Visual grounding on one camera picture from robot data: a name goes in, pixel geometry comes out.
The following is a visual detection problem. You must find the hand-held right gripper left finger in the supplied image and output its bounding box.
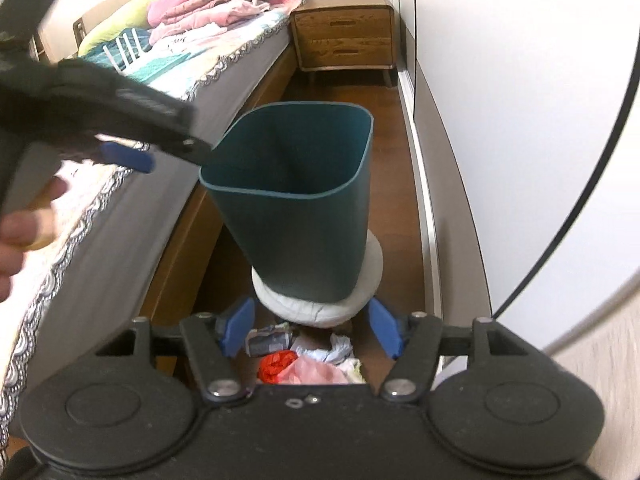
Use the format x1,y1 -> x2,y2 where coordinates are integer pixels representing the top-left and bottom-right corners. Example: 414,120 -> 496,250
95,296 -> 257,403

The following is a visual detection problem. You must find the black curved hoop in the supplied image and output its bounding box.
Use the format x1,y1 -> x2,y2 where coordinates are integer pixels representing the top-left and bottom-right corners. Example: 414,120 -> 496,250
492,0 -> 640,318

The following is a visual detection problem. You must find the person's left hand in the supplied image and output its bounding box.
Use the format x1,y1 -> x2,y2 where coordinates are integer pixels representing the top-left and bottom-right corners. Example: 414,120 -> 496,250
0,177 -> 69,307

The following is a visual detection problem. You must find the pink quilt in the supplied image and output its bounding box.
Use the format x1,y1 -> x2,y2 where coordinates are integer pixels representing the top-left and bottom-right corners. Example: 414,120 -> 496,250
147,0 -> 273,43

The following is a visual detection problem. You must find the dark green trash bin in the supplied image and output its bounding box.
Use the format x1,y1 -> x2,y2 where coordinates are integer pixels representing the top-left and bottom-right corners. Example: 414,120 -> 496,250
199,101 -> 375,305

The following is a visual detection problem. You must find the red plastic snack bag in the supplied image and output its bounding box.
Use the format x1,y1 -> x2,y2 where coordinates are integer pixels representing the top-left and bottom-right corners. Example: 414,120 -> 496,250
257,350 -> 301,386

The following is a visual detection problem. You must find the pink plastic bag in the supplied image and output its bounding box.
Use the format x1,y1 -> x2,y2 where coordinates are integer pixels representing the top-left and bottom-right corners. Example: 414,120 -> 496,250
280,355 -> 351,386

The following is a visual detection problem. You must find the wooden nightstand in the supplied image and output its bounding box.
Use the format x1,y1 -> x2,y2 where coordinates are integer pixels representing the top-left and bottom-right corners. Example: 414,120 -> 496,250
289,0 -> 398,86

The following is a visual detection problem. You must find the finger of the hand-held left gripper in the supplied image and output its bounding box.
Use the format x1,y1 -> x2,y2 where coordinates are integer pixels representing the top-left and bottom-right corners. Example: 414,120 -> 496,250
164,131 -> 214,167
92,140 -> 156,175

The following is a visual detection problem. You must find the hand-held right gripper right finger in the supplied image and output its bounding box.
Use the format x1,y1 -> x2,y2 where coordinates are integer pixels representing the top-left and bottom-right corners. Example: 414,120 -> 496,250
367,297 -> 526,403

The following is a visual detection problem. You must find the wooden bed with grey mattress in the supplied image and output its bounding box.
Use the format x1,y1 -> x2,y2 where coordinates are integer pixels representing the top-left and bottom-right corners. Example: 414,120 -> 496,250
0,0 -> 307,461

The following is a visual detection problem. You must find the grey crumpled packet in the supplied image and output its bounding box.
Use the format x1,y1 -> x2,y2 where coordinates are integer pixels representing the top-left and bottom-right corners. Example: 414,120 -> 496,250
247,324 -> 293,358

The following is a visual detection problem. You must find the crumpled white tissue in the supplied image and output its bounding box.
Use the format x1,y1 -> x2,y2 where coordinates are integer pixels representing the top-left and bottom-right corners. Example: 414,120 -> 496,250
292,332 -> 366,384

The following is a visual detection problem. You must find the green pillow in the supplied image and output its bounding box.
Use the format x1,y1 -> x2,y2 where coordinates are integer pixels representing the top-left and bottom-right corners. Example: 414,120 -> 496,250
77,0 -> 166,58

